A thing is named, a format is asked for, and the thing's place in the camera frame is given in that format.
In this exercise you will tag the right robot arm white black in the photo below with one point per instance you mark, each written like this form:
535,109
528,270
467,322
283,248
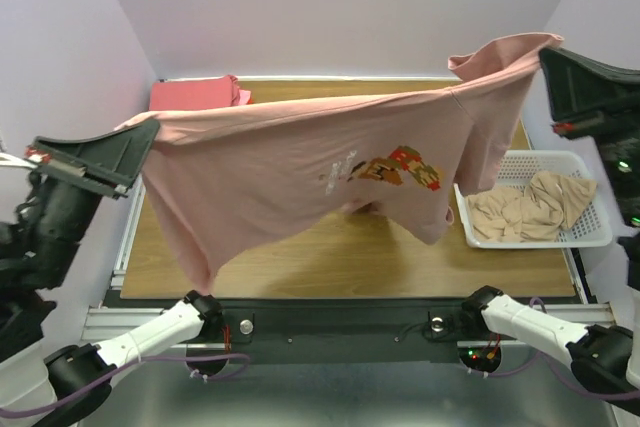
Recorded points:
604,360

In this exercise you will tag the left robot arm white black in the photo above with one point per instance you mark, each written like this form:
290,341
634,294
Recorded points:
49,375

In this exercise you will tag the dusty pink printed t-shirt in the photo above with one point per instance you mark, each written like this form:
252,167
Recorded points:
225,180

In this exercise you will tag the folded coral pink t-shirt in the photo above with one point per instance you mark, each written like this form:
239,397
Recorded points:
195,95

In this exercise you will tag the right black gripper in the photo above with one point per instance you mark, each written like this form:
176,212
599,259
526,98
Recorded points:
593,124

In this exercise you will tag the aluminium frame rail left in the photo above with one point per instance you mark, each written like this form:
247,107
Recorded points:
120,267

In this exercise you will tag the aluminium frame rail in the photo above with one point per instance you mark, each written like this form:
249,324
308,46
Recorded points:
120,267
105,323

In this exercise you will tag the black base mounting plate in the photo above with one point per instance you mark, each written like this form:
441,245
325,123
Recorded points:
307,331

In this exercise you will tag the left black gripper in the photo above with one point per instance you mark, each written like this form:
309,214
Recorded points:
121,152

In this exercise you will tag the beige crumpled t-shirt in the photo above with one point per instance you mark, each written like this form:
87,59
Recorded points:
548,205

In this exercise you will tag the white plastic laundry basket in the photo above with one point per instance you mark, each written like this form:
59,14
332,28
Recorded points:
516,170

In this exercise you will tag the aluminium frame rail front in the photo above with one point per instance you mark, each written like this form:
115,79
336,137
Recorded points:
105,323

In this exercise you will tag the folded light pink t-shirt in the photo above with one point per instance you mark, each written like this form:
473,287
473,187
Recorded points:
245,97

